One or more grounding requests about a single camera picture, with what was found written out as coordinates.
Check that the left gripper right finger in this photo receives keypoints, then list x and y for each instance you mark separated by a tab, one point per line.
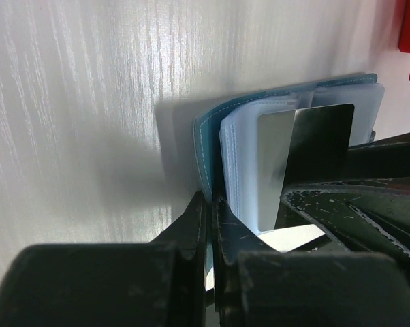
256	285

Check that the blue leather card holder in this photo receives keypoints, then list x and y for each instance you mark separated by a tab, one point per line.
242	145

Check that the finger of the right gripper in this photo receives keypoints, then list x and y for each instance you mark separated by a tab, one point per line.
366	215
386	158

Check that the black glossy card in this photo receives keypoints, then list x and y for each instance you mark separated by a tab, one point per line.
303	153

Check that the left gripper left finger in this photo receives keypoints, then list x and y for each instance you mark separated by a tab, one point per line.
159	283

